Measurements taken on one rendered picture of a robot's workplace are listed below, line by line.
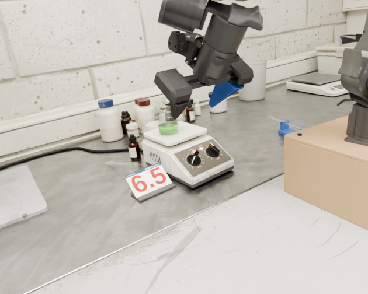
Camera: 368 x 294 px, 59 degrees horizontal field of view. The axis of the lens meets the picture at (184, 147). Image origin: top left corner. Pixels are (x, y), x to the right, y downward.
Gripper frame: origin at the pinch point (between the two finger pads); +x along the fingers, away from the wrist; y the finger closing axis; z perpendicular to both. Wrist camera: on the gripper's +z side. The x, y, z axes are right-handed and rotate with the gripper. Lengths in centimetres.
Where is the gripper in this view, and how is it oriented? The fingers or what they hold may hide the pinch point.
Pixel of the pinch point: (198, 98)
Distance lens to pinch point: 60.7
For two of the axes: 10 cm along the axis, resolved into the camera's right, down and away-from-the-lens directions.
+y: -7.9, 3.0, -5.4
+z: -5.5, -7.3, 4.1
